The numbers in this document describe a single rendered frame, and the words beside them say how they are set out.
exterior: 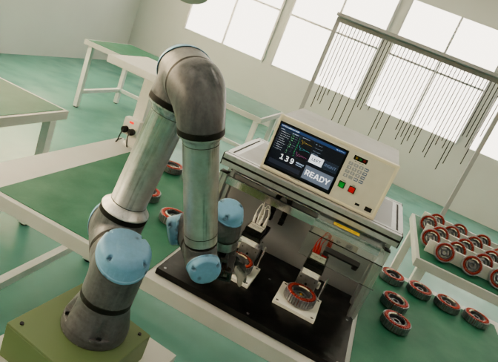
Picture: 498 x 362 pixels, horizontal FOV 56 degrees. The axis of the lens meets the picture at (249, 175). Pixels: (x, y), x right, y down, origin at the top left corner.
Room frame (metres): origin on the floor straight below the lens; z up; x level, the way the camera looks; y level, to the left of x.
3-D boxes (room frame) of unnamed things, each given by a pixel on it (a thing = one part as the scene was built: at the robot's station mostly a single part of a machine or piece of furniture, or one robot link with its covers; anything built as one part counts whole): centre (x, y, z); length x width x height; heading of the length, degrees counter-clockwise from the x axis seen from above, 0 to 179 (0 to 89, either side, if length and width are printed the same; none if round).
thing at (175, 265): (1.46, -0.20, 0.76); 0.64 x 0.47 x 0.02; 78
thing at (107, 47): (5.13, 1.02, 0.38); 2.10 x 0.90 x 0.75; 78
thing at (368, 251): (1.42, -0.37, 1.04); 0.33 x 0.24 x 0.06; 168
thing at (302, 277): (1.57, -0.35, 0.80); 0.07 x 0.05 x 0.06; 78
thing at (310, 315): (1.42, -0.32, 0.78); 0.15 x 0.15 x 0.01; 78
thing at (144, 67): (2.20, 0.57, 0.98); 0.37 x 0.35 x 0.46; 78
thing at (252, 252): (1.62, -0.11, 0.80); 0.07 x 0.05 x 0.06; 78
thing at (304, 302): (1.42, -0.32, 0.80); 0.11 x 0.11 x 0.04
